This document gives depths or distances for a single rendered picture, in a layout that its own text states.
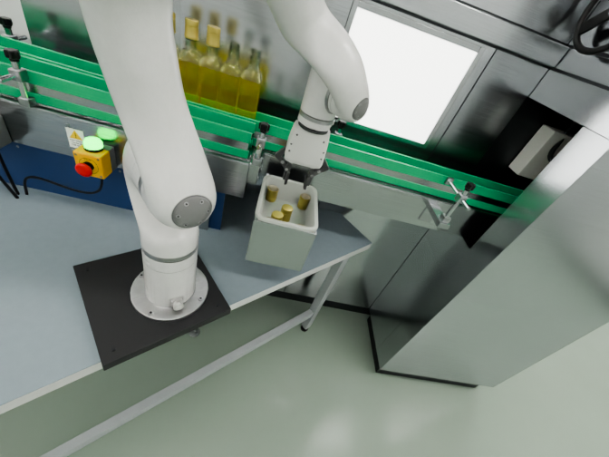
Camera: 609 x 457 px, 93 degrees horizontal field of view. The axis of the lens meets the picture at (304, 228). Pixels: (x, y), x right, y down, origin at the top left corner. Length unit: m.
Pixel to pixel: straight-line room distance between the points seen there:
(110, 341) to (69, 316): 0.13
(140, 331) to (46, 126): 0.61
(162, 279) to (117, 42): 0.48
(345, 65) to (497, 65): 0.74
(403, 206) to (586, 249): 0.59
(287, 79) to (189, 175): 0.64
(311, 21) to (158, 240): 0.49
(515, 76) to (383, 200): 0.58
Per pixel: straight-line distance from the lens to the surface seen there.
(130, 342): 0.82
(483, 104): 1.27
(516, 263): 1.24
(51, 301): 0.95
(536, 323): 1.62
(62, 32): 1.33
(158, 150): 0.50
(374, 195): 1.06
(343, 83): 0.59
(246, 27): 1.06
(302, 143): 0.73
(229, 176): 0.92
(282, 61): 1.06
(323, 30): 0.59
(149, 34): 0.46
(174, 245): 0.66
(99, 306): 0.88
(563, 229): 1.20
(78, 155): 0.99
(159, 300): 0.82
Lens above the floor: 1.49
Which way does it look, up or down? 39 degrees down
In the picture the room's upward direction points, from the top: 21 degrees clockwise
